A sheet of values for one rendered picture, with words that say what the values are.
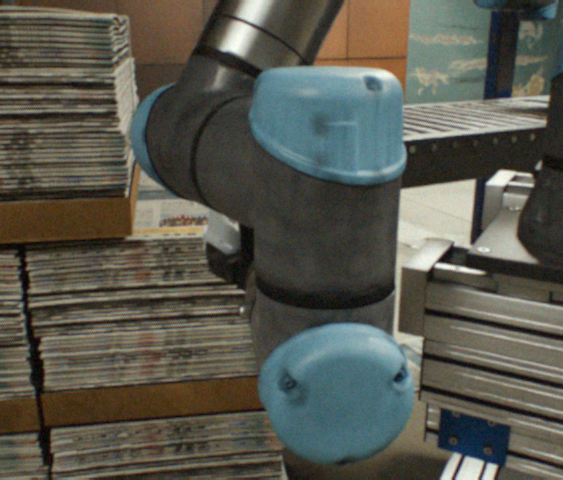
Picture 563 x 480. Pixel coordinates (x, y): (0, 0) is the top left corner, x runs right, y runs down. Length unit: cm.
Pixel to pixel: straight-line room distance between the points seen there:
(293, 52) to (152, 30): 414
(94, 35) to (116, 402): 41
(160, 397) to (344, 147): 56
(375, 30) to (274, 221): 504
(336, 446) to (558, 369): 51
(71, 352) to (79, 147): 24
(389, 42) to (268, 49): 501
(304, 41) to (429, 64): 538
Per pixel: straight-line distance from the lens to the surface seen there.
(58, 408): 82
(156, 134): 43
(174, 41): 460
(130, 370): 79
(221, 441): 85
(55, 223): 72
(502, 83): 270
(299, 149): 30
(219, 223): 59
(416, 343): 232
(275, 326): 33
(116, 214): 71
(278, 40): 42
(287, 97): 30
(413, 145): 158
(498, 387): 84
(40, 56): 70
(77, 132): 69
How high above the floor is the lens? 105
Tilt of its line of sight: 18 degrees down
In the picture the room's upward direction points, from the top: straight up
